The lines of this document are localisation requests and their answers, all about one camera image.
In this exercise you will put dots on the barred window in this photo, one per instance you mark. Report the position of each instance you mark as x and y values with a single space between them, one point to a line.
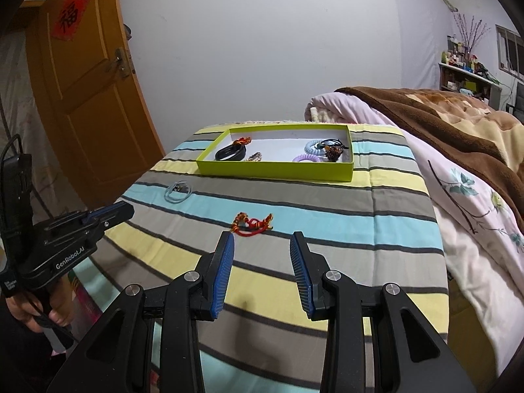
510 52

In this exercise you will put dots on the striped bed sheet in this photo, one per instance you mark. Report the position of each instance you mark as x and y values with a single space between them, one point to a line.
378 228

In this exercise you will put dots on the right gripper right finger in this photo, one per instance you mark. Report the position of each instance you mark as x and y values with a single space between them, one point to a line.
309 268

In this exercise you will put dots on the left hand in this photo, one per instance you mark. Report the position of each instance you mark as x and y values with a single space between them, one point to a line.
24 307

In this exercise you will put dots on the pink flower branches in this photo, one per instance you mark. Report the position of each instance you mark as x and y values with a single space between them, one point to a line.
471 30

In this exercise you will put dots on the cluttered white shelf unit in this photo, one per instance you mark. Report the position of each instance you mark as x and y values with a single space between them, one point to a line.
461 71

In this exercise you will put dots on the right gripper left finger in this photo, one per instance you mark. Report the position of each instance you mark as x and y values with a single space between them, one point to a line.
208 297

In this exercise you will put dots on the orange wooden door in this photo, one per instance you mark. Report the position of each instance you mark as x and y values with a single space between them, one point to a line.
89 99

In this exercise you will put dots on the red gold bead charm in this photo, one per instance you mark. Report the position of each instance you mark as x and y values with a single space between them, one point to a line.
242 141

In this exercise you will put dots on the black office chair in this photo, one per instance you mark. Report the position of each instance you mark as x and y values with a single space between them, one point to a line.
517 109

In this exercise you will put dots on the brown plush blanket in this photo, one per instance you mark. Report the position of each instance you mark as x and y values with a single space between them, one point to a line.
488 143

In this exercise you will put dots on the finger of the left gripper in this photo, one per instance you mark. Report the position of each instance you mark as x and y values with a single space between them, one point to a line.
69 239
102 211

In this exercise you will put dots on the black fitness band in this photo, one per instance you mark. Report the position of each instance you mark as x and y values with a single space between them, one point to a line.
233 152

